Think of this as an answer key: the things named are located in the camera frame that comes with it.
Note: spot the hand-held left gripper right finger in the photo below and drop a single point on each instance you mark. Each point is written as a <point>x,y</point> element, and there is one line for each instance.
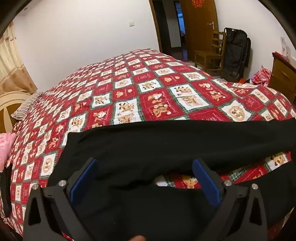
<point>205,183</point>

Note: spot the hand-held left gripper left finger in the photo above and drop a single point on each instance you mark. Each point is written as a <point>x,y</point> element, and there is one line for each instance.
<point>83,183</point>

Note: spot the black pants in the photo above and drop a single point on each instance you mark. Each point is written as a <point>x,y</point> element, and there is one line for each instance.
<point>138,148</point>

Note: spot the person's left hand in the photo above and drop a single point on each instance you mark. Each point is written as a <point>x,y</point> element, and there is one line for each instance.
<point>138,238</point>

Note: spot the dark cloth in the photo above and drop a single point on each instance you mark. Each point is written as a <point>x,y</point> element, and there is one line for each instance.
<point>5,187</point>

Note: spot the pink cloth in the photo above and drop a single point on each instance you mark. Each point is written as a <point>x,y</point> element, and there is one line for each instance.
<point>5,148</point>

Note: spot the striped pillow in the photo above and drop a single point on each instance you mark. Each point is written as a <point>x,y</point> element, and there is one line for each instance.
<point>27,105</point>

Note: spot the red checkered printed bedspread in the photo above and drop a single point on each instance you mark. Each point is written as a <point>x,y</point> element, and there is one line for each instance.
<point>161,92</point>

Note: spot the cream wooden headboard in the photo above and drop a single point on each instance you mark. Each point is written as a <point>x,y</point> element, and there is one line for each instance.
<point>9,99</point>

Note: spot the red plaid cloth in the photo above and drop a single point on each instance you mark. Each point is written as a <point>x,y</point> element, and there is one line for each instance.
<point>262,76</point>

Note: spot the wooden chair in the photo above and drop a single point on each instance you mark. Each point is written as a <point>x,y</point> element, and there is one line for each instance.
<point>208,55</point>

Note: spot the wooden cabinet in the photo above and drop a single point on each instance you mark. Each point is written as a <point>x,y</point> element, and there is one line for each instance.
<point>282,76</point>

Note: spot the black luggage bag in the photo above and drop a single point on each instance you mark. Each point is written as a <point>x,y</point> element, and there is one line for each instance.
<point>235,53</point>

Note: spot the beige patterned curtain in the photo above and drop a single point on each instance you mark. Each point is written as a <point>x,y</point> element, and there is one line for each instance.
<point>11,64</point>

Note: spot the wooden door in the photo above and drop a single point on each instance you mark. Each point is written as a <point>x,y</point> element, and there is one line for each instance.
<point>198,30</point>

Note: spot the white box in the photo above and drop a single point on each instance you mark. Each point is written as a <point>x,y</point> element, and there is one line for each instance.
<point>286,49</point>

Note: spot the red paper door decoration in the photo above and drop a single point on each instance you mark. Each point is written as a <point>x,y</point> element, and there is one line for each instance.
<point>198,2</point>

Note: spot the wooden door frame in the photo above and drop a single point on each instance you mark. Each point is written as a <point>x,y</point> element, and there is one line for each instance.
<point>156,25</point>

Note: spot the white light switch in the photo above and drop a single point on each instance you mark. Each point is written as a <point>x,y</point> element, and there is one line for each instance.
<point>131,23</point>

